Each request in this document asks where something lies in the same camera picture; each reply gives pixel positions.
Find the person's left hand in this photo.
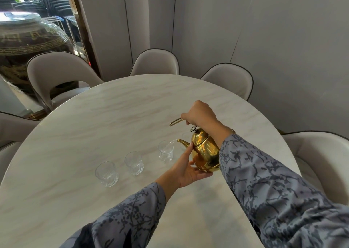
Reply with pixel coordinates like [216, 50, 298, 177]
[166, 143, 214, 189]

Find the person's right hand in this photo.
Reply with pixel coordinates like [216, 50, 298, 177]
[180, 100, 223, 137]

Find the gold metal teapot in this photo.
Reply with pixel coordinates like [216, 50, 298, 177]
[169, 117, 221, 173]

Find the person's left forearm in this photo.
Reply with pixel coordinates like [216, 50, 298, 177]
[59, 172, 181, 248]

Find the person's right forearm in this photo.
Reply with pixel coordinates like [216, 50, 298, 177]
[214, 120, 349, 248]

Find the clear textured drinking glass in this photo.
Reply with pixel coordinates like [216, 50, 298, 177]
[158, 140, 175, 163]
[95, 161, 120, 188]
[124, 151, 145, 176]

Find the beige upholstered dining chair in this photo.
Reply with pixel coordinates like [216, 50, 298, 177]
[129, 48, 180, 77]
[280, 131, 349, 203]
[27, 51, 105, 113]
[0, 111, 41, 185]
[200, 63, 254, 102]

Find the large glass jar gold band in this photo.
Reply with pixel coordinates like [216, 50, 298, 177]
[0, 11, 76, 112]

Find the silver jar lid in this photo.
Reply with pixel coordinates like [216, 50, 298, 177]
[0, 11, 41, 25]

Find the brown door frame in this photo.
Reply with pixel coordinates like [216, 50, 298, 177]
[68, 0, 103, 83]

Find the metal frame rack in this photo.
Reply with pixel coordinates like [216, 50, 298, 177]
[53, 15, 83, 58]

